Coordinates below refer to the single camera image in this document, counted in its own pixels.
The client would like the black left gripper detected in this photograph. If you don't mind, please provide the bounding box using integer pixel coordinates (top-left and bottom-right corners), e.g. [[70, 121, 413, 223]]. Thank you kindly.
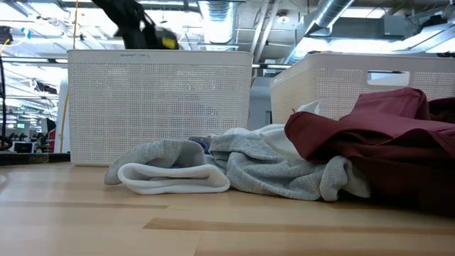
[[91, 0, 181, 50]]

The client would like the grey sock with white cuff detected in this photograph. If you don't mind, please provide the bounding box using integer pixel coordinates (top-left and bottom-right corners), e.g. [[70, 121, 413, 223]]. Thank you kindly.
[[103, 138, 231, 196]]

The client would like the blue-purple sock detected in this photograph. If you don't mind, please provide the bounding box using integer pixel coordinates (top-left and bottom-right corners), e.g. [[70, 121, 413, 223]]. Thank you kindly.
[[187, 136, 213, 154]]

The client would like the white garment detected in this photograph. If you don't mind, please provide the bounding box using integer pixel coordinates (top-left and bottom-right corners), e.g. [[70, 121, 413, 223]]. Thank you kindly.
[[223, 100, 323, 161]]

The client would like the rose pink garment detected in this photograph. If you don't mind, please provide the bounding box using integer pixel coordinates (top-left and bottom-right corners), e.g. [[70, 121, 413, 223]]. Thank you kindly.
[[337, 87, 433, 125]]

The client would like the yellow tag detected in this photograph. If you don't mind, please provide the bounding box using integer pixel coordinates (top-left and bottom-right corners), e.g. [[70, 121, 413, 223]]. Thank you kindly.
[[161, 36, 178, 50]]

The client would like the white perforated plastic bin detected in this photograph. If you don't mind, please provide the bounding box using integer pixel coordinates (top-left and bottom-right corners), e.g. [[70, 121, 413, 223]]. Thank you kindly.
[[66, 48, 255, 168], [269, 52, 455, 125]]

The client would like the dark hanging ceiling fixture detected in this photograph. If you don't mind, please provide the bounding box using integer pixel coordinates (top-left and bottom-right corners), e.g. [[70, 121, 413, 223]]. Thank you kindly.
[[0, 26, 14, 46]]

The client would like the black and red object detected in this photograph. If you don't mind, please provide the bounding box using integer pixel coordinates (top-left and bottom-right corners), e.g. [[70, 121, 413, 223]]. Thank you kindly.
[[41, 117, 58, 154]]

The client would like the light grey terry sock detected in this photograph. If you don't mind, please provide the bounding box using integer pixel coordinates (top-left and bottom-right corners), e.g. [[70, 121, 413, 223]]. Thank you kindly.
[[208, 133, 373, 203]]

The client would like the maroon garment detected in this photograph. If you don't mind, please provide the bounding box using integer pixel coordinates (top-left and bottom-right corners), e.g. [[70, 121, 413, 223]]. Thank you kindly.
[[284, 96, 455, 218]]

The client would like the silver flexible duct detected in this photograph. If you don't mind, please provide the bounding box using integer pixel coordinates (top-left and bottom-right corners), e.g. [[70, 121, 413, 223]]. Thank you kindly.
[[198, 0, 238, 46]]

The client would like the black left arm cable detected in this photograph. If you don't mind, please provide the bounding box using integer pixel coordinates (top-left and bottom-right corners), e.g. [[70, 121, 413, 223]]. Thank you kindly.
[[0, 56, 14, 151]]

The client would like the silver spiral duct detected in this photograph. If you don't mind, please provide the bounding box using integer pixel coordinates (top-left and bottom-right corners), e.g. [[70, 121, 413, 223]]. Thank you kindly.
[[284, 0, 356, 65]]

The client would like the grey box duct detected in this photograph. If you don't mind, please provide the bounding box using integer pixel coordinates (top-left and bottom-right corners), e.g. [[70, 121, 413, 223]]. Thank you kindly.
[[330, 16, 406, 40]]

